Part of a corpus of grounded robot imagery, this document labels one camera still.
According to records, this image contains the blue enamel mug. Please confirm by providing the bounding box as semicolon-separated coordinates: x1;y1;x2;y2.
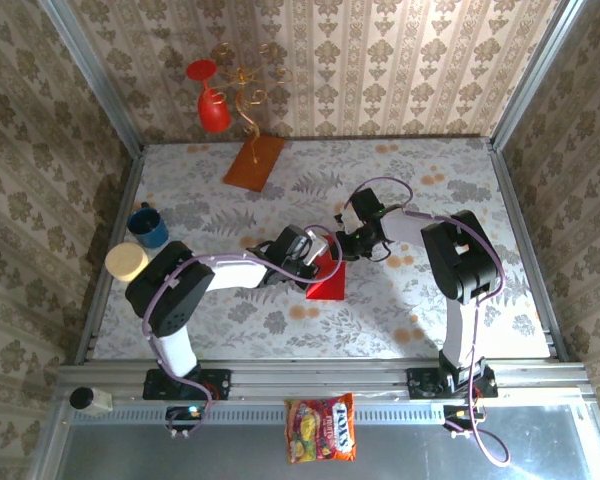
126;201;170;250

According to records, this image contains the yellow cup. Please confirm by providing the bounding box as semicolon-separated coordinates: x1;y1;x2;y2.
104;242;150;284

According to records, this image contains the red fruit candy bag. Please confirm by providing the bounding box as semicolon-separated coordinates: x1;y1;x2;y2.
283;392;358;465

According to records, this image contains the red wine glass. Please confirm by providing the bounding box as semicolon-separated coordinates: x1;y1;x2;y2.
186;59;231;134

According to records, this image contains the small black connector box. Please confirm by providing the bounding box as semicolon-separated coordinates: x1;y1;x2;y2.
443;404;486;422
165;405;204;422

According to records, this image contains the grey metal panel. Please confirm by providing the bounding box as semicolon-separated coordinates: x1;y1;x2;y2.
54;404;600;480

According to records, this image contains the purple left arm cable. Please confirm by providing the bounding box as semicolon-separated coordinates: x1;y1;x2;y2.
142;224;345;441

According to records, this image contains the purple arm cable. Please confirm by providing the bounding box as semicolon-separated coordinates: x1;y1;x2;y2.
344;177;512;469
142;224;345;441

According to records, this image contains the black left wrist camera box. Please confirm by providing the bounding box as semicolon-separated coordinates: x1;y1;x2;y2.
274;224;312;262

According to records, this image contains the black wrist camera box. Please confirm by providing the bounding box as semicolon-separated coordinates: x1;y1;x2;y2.
351;188;385;222
274;224;312;262

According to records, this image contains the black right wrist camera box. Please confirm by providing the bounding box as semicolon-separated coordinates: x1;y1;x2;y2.
351;188;385;222

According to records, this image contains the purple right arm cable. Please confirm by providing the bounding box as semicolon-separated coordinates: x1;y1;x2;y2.
344;177;512;469

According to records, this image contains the aluminium front frame rail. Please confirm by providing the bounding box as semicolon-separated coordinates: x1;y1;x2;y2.
54;357;594;402

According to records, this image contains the gold wire stand wooden base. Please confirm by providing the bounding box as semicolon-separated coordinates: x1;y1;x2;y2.
209;40;296;193

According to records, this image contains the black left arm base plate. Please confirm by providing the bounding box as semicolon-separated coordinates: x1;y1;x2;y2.
142;367;232;402

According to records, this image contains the aluminium table side rail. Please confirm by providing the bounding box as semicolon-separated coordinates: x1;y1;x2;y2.
487;139;569;361
74;149;146;364

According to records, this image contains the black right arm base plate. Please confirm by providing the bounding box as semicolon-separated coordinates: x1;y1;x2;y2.
405;364;497;401

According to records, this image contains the slotted grey cable duct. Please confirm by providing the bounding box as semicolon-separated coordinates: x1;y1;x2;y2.
62;403;481;426

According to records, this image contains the aluminium corner post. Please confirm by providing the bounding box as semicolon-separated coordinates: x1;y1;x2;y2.
38;0;144;154
489;0;591;151

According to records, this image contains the small black and beige camera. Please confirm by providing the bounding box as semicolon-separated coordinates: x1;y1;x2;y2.
68;386;114;417

